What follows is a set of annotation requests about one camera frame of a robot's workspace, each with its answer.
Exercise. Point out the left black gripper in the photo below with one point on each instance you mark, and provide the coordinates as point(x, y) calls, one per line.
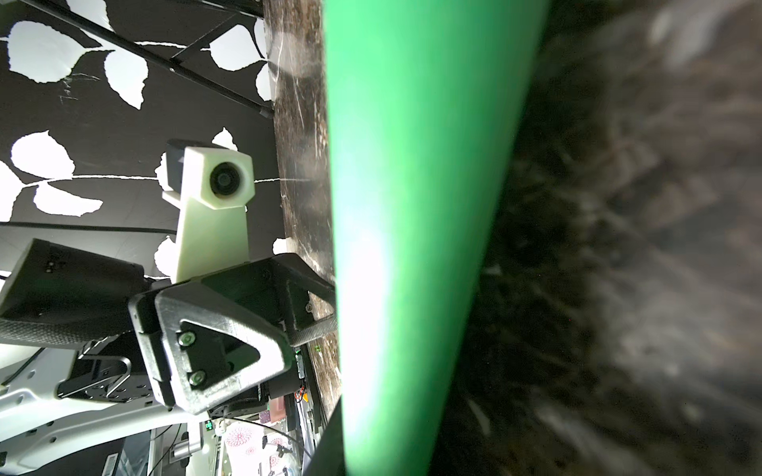
point(209, 339)

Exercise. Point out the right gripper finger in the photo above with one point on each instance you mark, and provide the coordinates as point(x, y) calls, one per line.
point(328, 459)

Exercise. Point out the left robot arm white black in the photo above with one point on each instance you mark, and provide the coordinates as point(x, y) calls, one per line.
point(114, 353)

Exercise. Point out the black perforated music stand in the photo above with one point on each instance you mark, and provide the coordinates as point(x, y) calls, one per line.
point(174, 64)

